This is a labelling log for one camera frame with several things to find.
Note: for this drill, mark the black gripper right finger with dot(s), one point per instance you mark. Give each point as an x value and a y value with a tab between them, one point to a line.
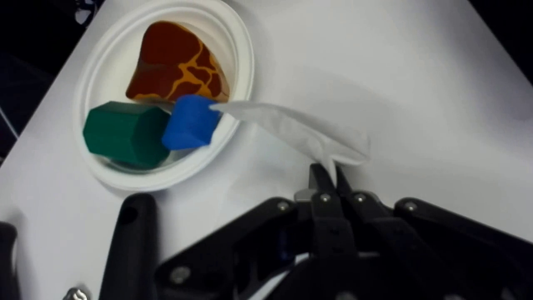
443	239

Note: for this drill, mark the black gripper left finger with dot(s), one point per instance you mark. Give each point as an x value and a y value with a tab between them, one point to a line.
250	234

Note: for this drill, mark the blue cube block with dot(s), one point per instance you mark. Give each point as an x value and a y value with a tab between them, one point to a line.
191	122

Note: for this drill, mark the green hexagonal block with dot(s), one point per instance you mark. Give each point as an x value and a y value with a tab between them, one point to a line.
125	134

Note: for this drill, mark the small silver metal tool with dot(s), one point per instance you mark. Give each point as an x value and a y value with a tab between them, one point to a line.
76	294

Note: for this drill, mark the white paper plate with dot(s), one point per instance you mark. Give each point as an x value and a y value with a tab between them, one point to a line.
233	51

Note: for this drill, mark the brown orange giraffe-pattern block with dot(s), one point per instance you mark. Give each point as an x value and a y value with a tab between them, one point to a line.
166	61

